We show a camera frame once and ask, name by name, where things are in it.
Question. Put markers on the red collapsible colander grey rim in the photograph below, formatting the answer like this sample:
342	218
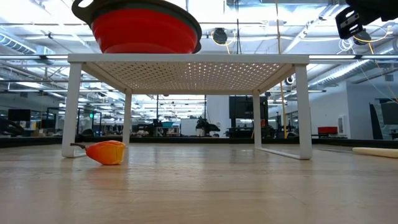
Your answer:
143	31

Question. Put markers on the small orange pear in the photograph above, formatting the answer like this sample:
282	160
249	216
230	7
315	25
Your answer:
107	153

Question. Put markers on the dark cabinet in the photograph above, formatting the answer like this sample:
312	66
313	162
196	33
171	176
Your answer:
384	118

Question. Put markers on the small round black fixture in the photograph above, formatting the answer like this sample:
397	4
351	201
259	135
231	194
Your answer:
289	80

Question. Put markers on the red box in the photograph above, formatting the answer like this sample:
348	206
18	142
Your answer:
327	130

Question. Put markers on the large black screen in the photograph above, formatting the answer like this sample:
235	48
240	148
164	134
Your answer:
245	107

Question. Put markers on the white perforated metal shelf riser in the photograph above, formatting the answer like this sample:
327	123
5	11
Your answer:
186	58

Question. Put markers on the black machine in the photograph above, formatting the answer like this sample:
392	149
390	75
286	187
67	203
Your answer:
206	126

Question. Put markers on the white board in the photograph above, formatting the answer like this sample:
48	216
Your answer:
189	127

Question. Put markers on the teal box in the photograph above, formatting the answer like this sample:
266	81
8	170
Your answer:
168	124

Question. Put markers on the dark computer monitor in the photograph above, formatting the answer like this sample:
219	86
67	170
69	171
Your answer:
19	115

